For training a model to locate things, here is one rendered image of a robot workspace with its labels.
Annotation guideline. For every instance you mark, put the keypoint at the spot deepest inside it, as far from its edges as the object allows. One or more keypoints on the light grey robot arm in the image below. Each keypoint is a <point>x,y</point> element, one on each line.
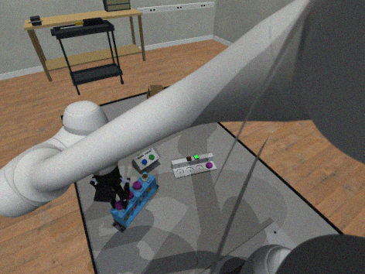
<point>329,48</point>

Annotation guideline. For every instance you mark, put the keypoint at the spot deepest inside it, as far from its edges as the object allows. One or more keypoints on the white key housing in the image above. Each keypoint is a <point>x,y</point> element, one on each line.
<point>146,161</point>

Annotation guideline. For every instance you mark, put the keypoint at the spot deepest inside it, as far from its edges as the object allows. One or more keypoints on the brown cardboard box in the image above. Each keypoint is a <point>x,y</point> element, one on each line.
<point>154,90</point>

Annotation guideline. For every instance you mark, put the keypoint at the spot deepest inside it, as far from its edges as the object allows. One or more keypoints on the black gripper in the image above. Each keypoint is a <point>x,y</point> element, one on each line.
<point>115,179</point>

